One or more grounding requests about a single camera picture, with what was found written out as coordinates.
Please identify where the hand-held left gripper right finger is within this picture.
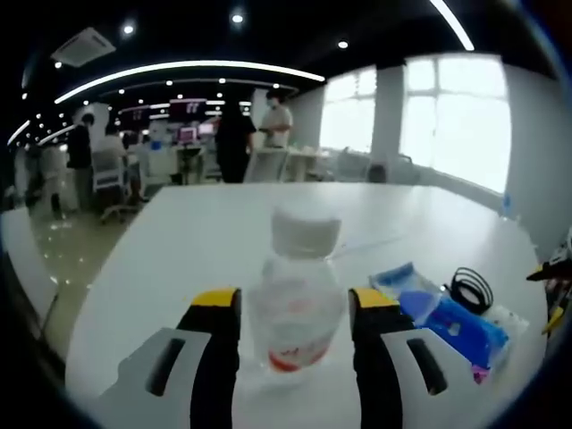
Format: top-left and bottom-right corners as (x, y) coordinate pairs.
(349, 288), (483, 429)

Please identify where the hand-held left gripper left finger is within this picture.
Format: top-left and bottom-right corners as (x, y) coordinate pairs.
(95, 287), (244, 429)

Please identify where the clear blue packet item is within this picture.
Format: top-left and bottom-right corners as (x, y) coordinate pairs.
(369, 262), (444, 324)

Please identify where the blue pink packet item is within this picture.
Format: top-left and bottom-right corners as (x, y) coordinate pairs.
(399, 290), (512, 387)

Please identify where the black cable item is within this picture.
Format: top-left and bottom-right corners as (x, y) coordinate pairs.
(446, 266), (495, 315)

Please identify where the clear plastic bottle item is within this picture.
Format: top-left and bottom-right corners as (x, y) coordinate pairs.
(245, 200), (346, 382)

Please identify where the group of ceiling downlights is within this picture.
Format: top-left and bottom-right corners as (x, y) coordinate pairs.
(20, 12), (349, 135)

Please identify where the white table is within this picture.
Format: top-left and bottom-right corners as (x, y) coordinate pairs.
(64, 181), (553, 429)

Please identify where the large window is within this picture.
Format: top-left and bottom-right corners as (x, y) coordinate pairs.
(399, 55), (513, 194)

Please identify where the white mesh office chair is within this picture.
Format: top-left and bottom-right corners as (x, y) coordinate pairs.
(90, 148), (140, 225)

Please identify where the white side desk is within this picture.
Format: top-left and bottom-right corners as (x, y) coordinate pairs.
(0, 208), (60, 332)

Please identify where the narrow window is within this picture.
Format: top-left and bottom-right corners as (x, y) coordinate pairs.
(318, 65), (379, 154)

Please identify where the hanging dark sign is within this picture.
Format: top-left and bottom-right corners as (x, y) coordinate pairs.
(169, 98), (209, 118)

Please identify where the straight ceiling light strip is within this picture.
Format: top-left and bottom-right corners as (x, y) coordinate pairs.
(427, 0), (475, 51)

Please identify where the long curved ceiling light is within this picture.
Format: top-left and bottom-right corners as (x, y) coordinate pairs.
(53, 59), (326, 105)

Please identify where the ceiling air conditioner vent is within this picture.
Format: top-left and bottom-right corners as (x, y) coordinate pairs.
(50, 26), (118, 68)

